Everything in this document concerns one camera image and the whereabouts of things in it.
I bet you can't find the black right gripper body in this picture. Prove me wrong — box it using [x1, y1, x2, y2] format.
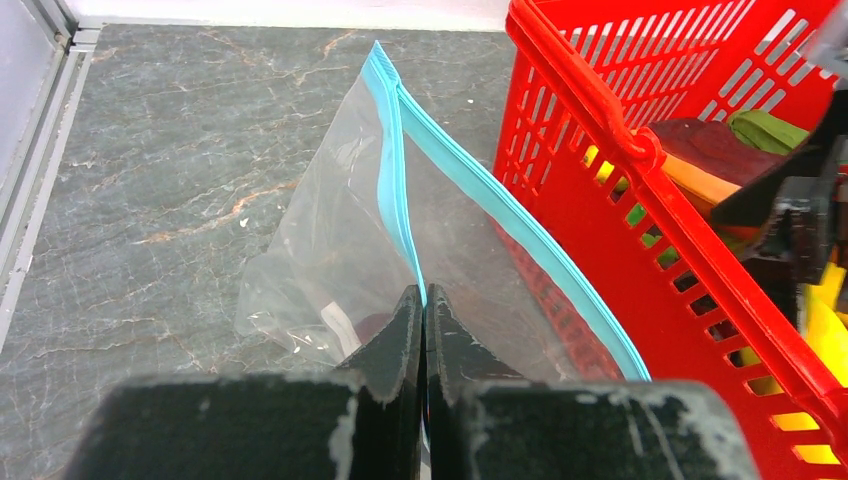
[710, 89, 847, 318]

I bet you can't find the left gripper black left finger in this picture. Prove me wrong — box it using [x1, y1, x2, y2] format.
[65, 285, 424, 479]

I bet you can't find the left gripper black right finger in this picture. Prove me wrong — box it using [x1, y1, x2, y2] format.
[425, 284, 761, 479]

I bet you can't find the dark purple toy fig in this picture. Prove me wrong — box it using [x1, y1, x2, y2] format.
[354, 313, 393, 345]

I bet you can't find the clear zip top bag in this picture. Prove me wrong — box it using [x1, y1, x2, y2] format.
[234, 45, 651, 381]

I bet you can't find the green toy corn husk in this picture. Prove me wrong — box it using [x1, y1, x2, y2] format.
[726, 110, 809, 155]

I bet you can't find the yellow toy banana bunch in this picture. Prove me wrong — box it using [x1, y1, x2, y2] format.
[738, 262, 847, 464]

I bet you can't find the yellow toy lemon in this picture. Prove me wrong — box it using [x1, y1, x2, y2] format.
[583, 145, 629, 193]

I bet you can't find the red plastic basket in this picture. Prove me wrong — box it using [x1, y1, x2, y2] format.
[494, 1, 847, 479]

